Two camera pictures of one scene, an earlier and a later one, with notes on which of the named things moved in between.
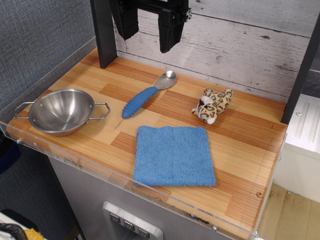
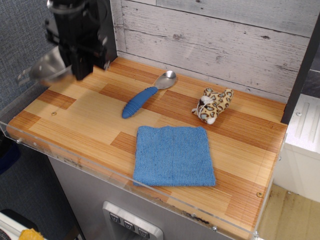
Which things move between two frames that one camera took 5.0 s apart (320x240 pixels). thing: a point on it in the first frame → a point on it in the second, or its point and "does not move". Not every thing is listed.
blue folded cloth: (171, 156) does not move
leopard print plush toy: (212, 103) does not move
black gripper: (171, 23) → (81, 28)
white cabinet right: (298, 171) does not move
